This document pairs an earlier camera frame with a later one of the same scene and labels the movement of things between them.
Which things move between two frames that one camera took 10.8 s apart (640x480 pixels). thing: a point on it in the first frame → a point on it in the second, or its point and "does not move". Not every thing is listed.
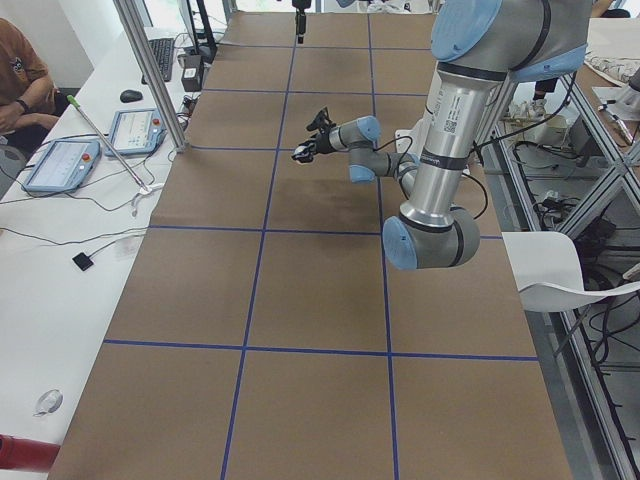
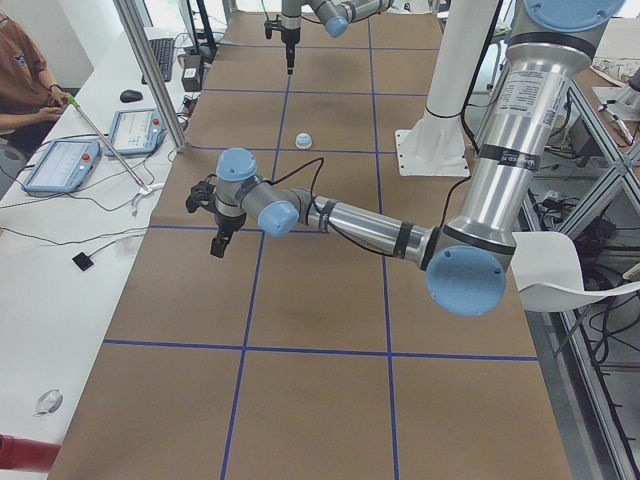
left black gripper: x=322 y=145 → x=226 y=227
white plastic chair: x=548 y=273 does not move
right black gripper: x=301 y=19 → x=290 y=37
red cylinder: x=26 y=455 does not move
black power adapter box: x=192 y=74 does not move
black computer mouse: x=131 y=95 does not move
